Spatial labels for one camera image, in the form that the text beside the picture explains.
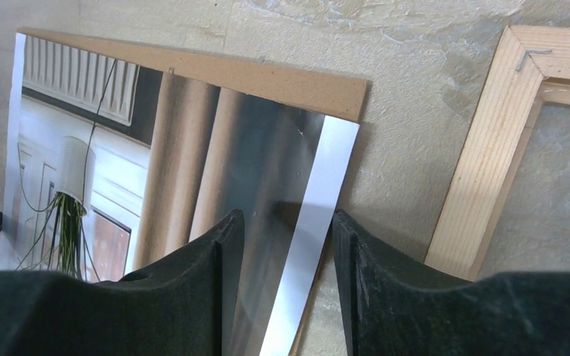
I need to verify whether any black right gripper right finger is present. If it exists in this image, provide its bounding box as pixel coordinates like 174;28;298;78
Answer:
332;210;570;355

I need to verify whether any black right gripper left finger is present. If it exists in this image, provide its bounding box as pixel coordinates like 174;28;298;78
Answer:
0;209;245;355

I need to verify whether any brown frame backing board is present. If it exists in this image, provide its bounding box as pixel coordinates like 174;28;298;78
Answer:
17;27;369;356

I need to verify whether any wooden picture frame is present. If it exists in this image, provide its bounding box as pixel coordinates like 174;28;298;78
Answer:
425;25;570;280

